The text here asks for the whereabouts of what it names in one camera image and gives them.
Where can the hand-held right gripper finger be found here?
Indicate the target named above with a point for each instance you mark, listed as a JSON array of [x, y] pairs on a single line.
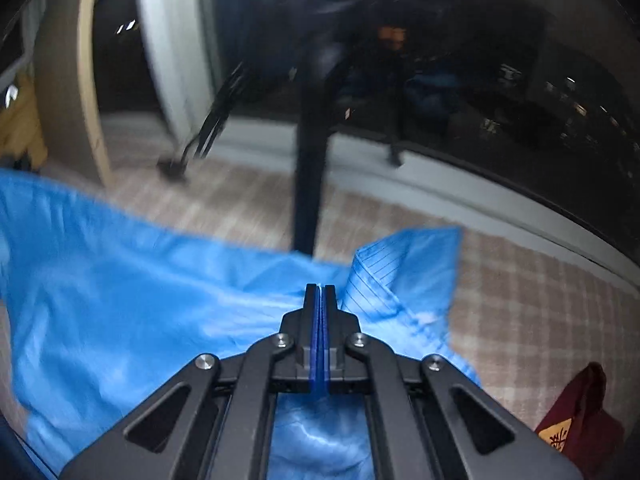
[[325, 360], [313, 360]]

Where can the blue garment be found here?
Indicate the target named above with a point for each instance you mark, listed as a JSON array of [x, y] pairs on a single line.
[[150, 310]]

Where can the black light tripod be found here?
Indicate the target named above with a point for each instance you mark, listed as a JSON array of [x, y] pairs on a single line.
[[310, 160]]

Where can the plaid bed sheet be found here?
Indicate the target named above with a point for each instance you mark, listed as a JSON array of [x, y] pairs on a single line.
[[525, 320]]

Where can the dark red pouch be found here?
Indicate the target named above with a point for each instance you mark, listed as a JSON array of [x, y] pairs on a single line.
[[585, 410]]

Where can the beige wooden board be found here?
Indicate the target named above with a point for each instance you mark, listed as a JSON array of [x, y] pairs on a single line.
[[65, 85]]

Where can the yellow cloth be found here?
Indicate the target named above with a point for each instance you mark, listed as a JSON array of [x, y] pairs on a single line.
[[20, 125]]

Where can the white window frame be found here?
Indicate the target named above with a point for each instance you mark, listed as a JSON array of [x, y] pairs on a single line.
[[170, 50]]

